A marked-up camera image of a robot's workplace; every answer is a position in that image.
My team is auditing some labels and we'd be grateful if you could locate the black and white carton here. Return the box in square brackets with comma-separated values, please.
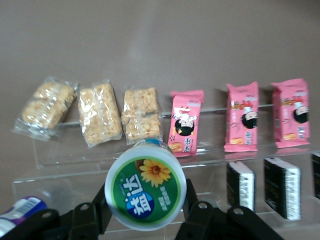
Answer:
[226, 161, 256, 212]
[311, 152, 320, 201]
[263, 157, 302, 221]

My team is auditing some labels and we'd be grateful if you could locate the pink snack packet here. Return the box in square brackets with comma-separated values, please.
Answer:
[223, 81, 260, 153]
[271, 78, 311, 149]
[169, 89, 205, 158]

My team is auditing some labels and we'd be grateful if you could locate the green gum bottle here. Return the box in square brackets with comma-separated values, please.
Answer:
[104, 138, 188, 232]

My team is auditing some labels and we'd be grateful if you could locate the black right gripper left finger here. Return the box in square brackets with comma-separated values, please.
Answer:
[67, 182, 113, 240]

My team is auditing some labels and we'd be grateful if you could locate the clear acrylic step stand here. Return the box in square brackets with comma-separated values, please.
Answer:
[12, 103, 320, 240]

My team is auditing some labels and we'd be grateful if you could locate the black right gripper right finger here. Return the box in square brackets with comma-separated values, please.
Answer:
[174, 178, 227, 240]

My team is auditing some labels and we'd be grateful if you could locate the rice cracker packet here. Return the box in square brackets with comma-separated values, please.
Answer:
[121, 86, 163, 146]
[77, 79, 123, 148]
[11, 76, 78, 142]

